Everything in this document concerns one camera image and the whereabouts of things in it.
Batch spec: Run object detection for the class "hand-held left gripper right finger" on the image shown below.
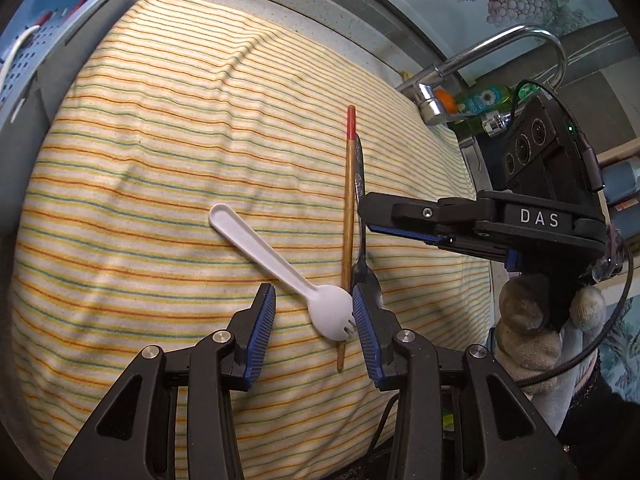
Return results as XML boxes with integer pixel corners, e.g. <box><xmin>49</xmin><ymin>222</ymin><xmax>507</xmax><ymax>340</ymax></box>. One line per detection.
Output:
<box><xmin>351</xmin><ymin>282</ymin><xmax>566</xmax><ymax>480</ymax></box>

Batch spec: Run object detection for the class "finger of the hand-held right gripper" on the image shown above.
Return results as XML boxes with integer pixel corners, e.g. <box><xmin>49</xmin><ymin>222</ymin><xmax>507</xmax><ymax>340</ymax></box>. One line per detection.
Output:
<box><xmin>367</xmin><ymin>224</ymin><xmax>451</xmax><ymax>249</ymax></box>
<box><xmin>357</xmin><ymin>191</ymin><xmax>481</xmax><ymax>237</ymax></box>

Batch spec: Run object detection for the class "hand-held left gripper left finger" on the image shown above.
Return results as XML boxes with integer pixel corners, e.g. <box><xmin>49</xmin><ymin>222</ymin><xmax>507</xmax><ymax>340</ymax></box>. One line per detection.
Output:
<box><xmin>52</xmin><ymin>282</ymin><xmax>278</xmax><ymax>480</ymax></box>

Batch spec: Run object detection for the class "white plastic spork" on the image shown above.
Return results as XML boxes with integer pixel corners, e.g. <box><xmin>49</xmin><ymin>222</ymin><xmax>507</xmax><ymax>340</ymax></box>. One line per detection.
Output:
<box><xmin>208</xmin><ymin>203</ymin><xmax>358</xmax><ymax>343</ymax></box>

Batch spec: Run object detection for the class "metal spoon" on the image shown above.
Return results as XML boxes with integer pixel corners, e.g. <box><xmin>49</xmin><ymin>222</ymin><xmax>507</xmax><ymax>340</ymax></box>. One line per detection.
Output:
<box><xmin>350</xmin><ymin>132</ymin><xmax>385</xmax><ymax>311</ymax></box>

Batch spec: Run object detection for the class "blue plastic utensil basket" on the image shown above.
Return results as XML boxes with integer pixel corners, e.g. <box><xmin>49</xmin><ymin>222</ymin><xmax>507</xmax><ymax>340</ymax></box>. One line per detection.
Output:
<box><xmin>0</xmin><ymin>0</ymin><xmax>161</xmax><ymax>161</ymax></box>

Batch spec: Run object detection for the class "person's right hand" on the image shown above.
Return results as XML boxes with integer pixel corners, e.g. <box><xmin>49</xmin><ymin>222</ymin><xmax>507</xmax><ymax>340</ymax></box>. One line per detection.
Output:
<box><xmin>492</xmin><ymin>275</ymin><xmax>608</xmax><ymax>401</ymax></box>

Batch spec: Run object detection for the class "green dish soap bottle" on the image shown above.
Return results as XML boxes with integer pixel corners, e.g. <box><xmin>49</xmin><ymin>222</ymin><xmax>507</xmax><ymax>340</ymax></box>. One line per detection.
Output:
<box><xmin>432</xmin><ymin>84</ymin><xmax>543</xmax><ymax>121</ymax></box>

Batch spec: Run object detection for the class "chrome faucet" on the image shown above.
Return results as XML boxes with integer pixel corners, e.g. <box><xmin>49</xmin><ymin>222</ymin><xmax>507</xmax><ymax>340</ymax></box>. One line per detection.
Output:
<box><xmin>397</xmin><ymin>24</ymin><xmax>568</xmax><ymax>126</ymax></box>

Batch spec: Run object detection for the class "striped yellow cloth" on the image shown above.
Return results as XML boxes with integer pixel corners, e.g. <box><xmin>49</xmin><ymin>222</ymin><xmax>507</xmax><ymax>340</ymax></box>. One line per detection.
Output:
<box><xmin>12</xmin><ymin>0</ymin><xmax>496</xmax><ymax>480</ymax></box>

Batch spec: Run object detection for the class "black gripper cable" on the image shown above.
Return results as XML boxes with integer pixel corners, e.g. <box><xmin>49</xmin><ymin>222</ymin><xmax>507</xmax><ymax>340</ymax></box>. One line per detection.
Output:
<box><xmin>515</xmin><ymin>77</ymin><xmax>636</xmax><ymax>388</ymax></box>

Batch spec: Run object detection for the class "black cable under table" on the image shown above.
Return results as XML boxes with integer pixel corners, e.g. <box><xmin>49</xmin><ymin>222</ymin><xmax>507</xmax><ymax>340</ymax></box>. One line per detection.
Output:
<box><xmin>367</xmin><ymin>392</ymin><xmax>401</xmax><ymax>466</ymax></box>

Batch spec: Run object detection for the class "white cord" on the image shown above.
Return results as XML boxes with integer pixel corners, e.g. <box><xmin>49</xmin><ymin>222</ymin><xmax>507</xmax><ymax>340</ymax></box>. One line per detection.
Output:
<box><xmin>0</xmin><ymin>25</ymin><xmax>42</xmax><ymax>86</ymax></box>

